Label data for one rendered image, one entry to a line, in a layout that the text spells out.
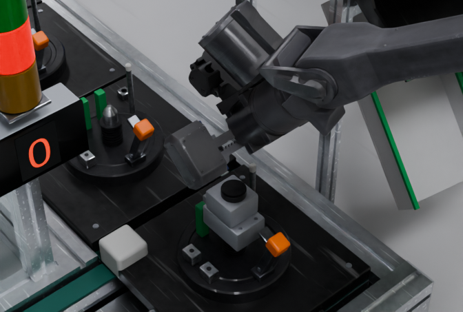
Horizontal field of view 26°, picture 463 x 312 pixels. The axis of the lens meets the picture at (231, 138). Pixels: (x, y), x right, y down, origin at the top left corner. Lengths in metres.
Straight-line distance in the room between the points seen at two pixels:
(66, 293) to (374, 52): 0.56
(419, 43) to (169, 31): 0.97
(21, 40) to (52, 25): 0.66
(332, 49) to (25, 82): 0.31
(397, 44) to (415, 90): 0.46
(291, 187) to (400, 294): 0.22
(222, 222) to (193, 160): 0.18
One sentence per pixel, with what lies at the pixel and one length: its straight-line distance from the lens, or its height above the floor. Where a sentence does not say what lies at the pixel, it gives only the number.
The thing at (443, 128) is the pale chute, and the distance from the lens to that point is 1.34.
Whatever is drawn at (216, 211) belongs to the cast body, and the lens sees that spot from 1.17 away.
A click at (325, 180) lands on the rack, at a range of 1.36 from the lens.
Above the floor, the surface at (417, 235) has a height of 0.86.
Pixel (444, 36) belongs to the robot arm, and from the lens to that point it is 0.85.
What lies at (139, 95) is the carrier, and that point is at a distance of 1.48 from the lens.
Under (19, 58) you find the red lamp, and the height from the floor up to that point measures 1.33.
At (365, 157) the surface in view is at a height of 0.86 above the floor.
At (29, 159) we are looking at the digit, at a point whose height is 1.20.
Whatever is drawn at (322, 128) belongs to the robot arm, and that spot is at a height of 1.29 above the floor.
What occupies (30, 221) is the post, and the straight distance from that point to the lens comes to 1.19.
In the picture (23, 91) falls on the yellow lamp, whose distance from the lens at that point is 1.01.
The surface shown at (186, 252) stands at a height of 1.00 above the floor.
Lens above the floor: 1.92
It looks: 43 degrees down
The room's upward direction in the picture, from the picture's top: straight up
